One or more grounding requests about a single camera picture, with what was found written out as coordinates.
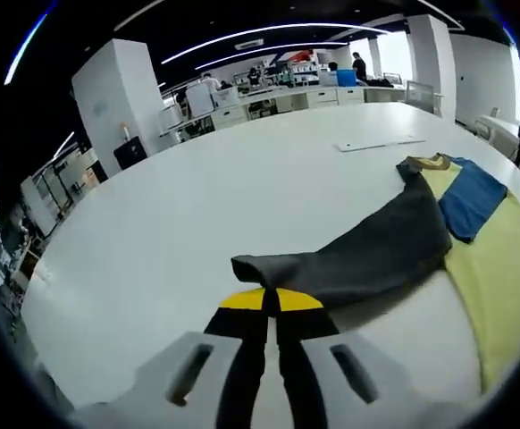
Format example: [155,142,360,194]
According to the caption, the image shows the white square pillar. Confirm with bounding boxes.
[71,38,164,172]

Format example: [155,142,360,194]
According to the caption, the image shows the grey framed office chair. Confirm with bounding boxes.
[404,80,442,116]

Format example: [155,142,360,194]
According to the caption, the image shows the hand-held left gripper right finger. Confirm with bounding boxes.
[269,288,418,429]

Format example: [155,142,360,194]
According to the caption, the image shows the black low cabinet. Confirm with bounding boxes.
[113,137,149,172]

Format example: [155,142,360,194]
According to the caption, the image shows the yellow blue black garment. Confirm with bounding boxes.
[231,153,520,397]

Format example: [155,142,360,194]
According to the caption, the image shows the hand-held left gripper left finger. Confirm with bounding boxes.
[132,288,273,429]

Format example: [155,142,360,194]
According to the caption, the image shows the blue storage bin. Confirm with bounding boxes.
[335,68,360,88]

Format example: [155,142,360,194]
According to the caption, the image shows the white drawer cabinet counter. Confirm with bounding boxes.
[210,83,409,129]

